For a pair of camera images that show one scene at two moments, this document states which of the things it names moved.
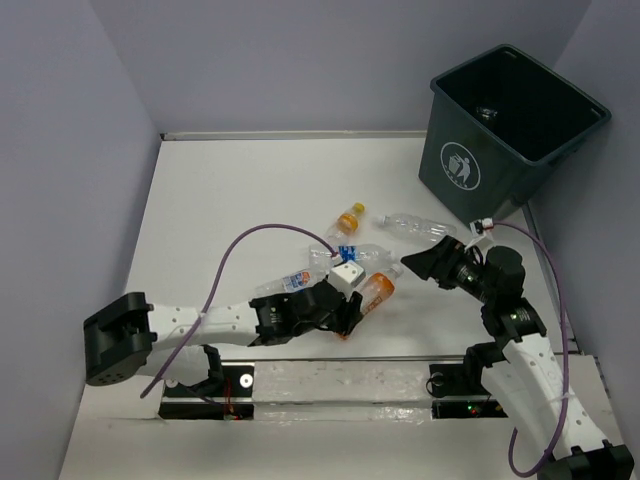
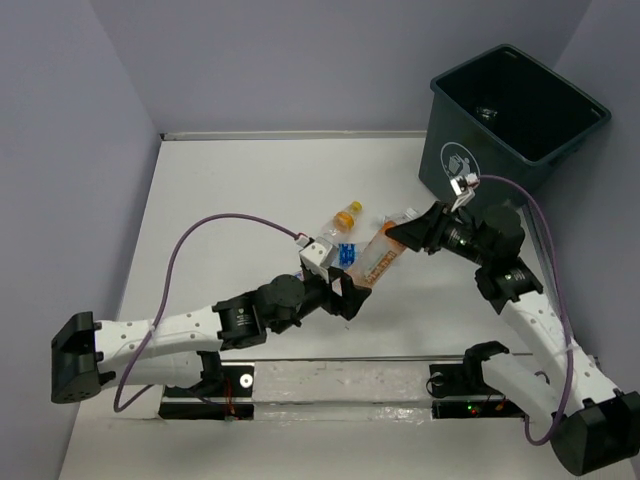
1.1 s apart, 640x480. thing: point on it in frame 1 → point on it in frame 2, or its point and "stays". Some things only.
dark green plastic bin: x=495 y=124 stays
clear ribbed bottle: x=486 y=112 stays
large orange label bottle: x=378 y=287 → x=378 y=259
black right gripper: x=438 y=260 → x=433 y=223
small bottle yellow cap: x=347 y=223 stays
